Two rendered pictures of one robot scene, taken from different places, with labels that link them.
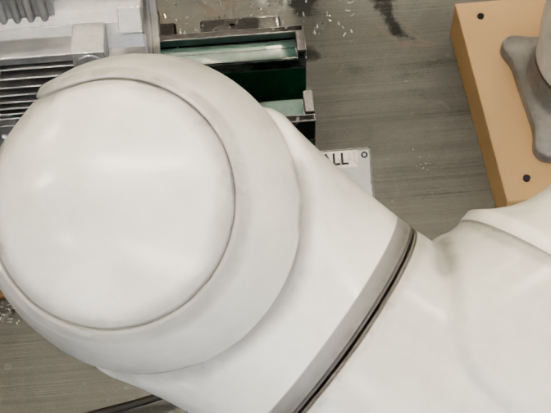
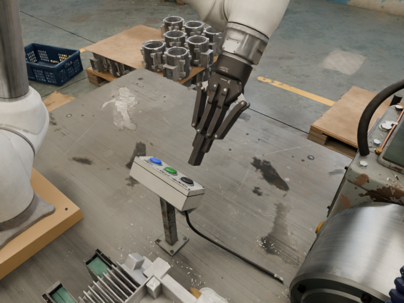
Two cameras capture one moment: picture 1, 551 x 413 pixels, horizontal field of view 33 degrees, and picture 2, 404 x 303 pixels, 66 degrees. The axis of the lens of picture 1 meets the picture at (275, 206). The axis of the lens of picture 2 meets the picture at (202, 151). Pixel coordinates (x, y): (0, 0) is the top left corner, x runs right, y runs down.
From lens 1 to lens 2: 0.85 m
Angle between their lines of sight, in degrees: 77
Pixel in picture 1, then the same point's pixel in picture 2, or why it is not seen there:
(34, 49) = (178, 291)
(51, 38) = not seen: hidden behind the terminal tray
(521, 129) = (42, 222)
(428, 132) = (52, 261)
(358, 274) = not seen: outside the picture
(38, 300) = not seen: outside the picture
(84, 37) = (158, 270)
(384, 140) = (65, 272)
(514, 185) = (71, 210)
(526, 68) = (11, 229)
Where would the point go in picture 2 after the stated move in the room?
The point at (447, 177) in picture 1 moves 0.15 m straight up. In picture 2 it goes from (72, 241) to (55, 209)
